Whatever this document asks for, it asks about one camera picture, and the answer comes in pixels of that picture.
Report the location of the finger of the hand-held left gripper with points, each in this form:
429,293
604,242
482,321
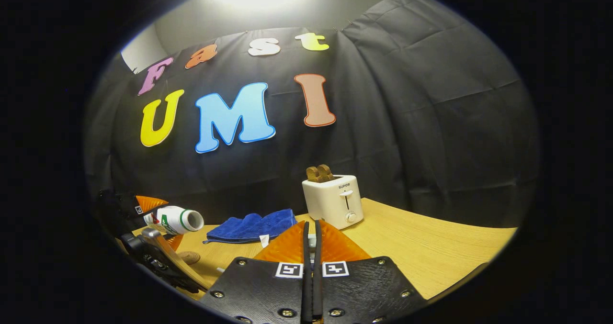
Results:
153,262
119,211

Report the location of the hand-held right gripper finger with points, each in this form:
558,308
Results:
317,295
307,295

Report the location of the round brown coaster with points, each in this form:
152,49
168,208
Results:
189,257

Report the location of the white water bottle green label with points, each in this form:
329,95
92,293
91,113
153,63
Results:
179,218

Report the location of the blue towel cloth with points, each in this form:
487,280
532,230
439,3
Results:
254,226

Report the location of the white toaster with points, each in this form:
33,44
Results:
330,204

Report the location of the brown toast slice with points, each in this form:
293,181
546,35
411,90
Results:
313,174
327,172

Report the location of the black backdrop cloth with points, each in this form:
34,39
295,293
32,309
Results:
407,123

